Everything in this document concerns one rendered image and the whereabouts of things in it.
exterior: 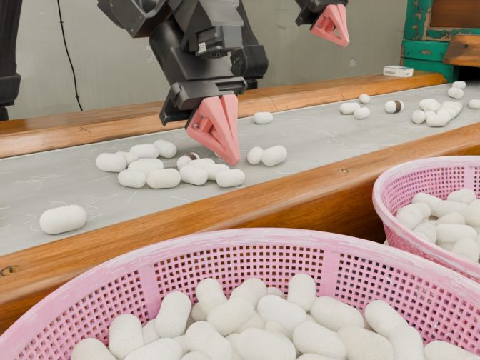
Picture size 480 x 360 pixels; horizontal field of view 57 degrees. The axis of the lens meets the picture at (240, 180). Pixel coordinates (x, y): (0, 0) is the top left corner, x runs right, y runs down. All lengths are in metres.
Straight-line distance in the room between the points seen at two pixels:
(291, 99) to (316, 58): 1.79
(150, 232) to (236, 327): 0.09
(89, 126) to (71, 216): 0.29
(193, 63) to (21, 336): 0.38
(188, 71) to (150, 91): 2.30
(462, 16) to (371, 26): 1.16
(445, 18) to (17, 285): 1.19
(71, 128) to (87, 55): 2.01
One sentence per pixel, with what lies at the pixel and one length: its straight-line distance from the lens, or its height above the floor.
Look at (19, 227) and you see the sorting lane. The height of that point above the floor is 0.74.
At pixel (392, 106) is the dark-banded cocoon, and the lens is 0.85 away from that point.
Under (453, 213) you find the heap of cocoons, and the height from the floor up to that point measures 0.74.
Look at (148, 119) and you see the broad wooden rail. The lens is 0.70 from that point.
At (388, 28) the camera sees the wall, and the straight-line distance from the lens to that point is 2.35.
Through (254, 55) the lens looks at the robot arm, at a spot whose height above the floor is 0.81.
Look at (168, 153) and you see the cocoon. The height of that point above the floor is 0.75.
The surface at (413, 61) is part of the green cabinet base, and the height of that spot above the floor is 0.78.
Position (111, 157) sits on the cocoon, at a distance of 0.52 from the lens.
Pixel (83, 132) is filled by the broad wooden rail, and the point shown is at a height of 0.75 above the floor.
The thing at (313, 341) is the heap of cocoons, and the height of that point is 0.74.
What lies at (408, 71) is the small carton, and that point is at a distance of 1.17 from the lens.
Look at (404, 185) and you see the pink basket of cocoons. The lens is 0.47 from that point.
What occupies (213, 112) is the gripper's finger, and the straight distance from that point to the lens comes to 0.51.
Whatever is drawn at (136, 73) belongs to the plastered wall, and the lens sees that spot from 2.78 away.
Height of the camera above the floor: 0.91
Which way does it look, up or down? 21 degrees down
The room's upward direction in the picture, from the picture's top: straight up
